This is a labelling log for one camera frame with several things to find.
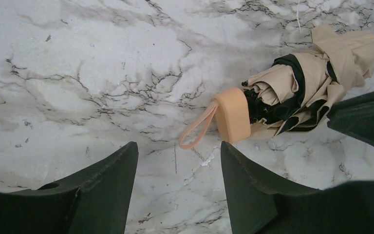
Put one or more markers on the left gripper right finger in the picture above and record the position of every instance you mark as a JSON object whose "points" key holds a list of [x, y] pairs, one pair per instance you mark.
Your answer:
{"points": [[263, 202]]}

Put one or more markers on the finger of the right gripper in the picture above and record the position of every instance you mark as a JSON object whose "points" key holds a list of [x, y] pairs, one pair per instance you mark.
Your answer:
{"points": [[354, 117]]}

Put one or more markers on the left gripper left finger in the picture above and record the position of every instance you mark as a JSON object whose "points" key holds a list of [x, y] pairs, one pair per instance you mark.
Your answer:
{"points": [[94, 200]]}

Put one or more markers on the beige folding umbrella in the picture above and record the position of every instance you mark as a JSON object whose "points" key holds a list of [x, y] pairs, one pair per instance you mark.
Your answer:
{"points": [[294, 94]]}

